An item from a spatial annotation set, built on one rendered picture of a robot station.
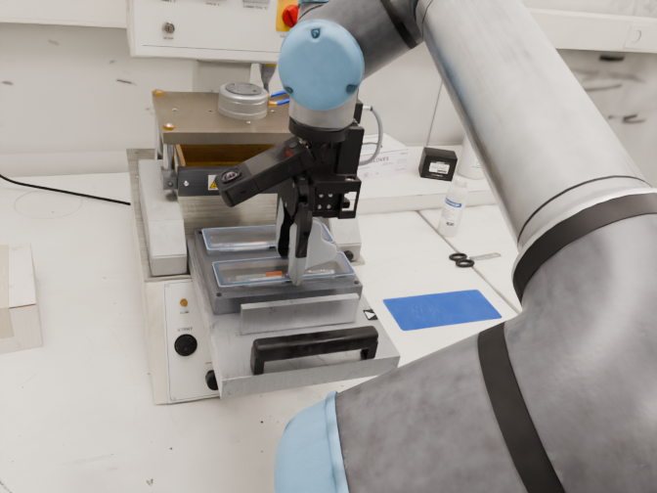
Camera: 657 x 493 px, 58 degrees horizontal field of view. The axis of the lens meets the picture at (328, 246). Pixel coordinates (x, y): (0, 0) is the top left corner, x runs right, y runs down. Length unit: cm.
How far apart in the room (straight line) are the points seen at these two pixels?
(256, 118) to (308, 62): 46
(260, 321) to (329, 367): 10
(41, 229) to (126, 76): 42
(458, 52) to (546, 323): 22
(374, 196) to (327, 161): 79
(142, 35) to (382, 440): 90
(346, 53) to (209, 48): 60
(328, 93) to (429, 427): 34
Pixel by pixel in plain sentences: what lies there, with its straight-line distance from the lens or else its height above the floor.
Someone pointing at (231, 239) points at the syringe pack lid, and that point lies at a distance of 85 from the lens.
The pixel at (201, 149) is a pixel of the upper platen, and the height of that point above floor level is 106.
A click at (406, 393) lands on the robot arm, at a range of 29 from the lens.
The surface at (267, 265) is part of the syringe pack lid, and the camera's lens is 80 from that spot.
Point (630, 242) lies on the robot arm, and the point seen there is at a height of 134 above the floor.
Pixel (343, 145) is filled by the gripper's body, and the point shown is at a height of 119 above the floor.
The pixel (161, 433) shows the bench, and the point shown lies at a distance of 92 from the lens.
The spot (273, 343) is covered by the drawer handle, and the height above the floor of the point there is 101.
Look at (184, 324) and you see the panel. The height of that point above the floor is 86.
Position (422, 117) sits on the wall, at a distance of 186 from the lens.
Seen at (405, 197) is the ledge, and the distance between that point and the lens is 153.
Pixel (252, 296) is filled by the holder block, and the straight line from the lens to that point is 76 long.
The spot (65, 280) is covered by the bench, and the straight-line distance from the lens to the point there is 122.
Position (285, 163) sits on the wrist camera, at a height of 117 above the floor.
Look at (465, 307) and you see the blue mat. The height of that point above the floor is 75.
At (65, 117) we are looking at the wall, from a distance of 157.
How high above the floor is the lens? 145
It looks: 31 degrees down
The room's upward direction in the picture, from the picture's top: 9 degrees clockwise
